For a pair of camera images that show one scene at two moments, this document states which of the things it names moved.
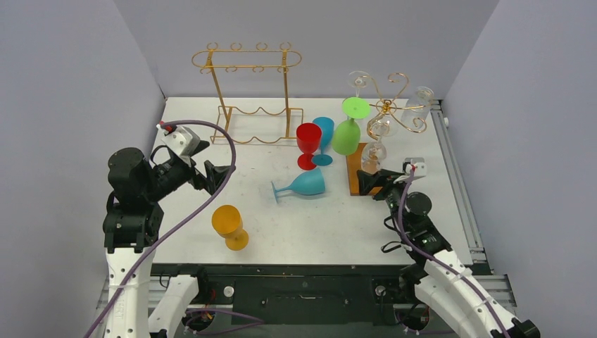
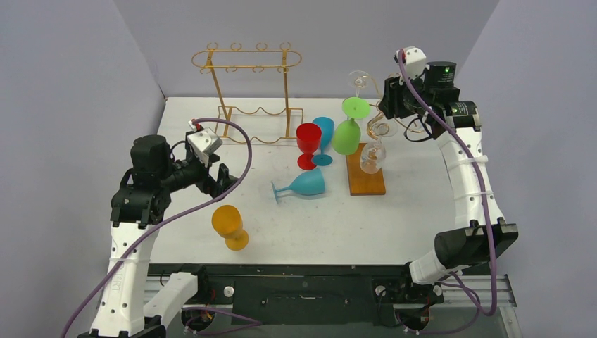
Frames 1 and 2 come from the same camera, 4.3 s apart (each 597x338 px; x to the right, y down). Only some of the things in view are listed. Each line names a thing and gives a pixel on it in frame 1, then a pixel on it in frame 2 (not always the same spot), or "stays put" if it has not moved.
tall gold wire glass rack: (253, 83) stays put
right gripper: (383, 187) -> (391, 98)
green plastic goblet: (346, 135) stays put
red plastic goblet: (308, 136) stays put
